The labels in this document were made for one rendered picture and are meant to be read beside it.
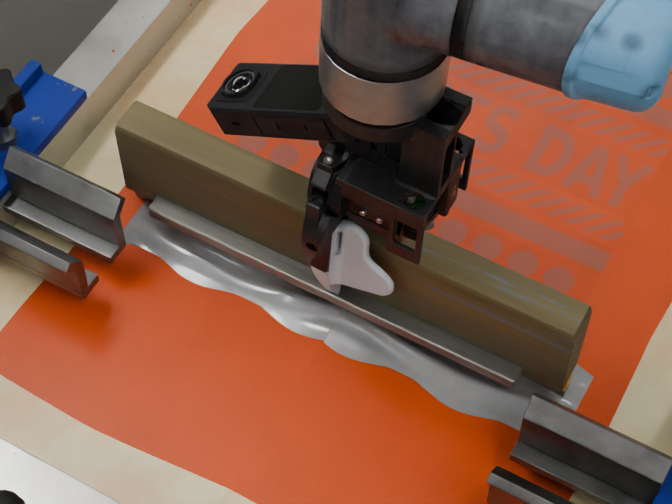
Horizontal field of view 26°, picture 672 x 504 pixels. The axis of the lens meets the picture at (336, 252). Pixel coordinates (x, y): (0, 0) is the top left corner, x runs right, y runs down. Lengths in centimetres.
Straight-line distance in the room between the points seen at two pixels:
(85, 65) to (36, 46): 138
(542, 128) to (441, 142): 33
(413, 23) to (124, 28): 47
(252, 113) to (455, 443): 27
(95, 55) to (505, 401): 42
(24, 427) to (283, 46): 39
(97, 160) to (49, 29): 142
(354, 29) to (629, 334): 38
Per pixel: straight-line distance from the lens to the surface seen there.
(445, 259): 96
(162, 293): 107
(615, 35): 74
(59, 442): 102
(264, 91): 92
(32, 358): 106
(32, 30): 257
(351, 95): 82
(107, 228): 105
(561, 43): 74
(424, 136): 85
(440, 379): 103
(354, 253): 96
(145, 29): 118
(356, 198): 90
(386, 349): 104
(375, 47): 78
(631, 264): 110
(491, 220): 111
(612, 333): 107
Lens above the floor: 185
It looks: 56 degrees down
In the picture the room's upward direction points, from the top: straight up
